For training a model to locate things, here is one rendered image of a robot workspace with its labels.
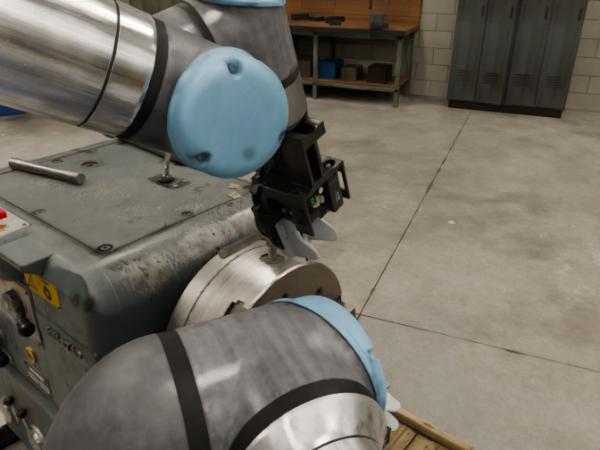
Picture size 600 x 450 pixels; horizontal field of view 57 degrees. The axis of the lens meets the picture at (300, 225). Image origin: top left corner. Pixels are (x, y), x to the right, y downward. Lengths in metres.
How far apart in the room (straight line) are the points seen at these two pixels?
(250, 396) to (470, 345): 2.43
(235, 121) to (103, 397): 0.20
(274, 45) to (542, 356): 2.46
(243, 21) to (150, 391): 0.29
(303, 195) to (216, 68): 0.26
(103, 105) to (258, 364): 0.19
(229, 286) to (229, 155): 0.51
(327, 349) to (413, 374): 2.16
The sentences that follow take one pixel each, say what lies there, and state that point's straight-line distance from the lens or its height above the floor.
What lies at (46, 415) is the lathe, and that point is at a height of 0.85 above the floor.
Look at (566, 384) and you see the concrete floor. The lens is 2.71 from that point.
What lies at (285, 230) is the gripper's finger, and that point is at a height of 1.38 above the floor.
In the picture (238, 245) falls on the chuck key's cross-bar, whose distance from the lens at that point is 0.65.
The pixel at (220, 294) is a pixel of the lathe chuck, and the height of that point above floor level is 1.21.
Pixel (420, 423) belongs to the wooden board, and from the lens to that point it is 1.07.
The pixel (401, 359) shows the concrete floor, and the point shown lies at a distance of 2.62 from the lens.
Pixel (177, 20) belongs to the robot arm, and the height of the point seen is 1.62.
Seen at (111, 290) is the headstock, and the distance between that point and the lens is 0.84.
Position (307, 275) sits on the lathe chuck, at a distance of 0.87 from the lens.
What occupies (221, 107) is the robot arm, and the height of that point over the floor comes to 1.59.
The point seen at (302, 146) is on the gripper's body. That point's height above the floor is 1.50.
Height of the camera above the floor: 1.67
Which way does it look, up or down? 27 degrees down
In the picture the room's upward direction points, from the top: straight up
